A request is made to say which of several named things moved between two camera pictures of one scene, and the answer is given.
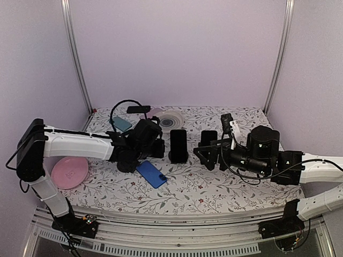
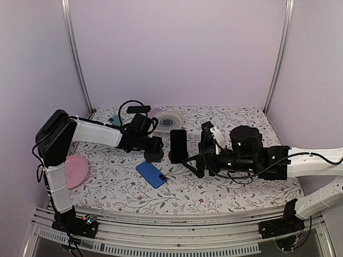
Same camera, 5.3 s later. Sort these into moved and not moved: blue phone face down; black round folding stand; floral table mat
Moved: black round folding stand
Not moved: blue phone face down; floral table mat
